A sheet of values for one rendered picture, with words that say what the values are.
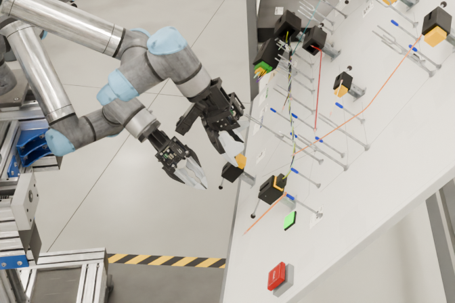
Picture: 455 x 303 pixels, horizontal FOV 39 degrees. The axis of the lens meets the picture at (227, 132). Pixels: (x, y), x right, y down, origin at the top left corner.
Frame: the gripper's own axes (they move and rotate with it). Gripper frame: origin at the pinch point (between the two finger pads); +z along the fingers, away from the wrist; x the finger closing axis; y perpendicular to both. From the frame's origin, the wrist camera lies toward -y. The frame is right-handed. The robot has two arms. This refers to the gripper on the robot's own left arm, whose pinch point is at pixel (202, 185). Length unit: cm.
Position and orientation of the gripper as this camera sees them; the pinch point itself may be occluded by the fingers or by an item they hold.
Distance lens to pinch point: 164.2
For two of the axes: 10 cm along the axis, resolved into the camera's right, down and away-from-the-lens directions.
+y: 0.7, -1.0, -9.9
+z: 7.1, 7.1, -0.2
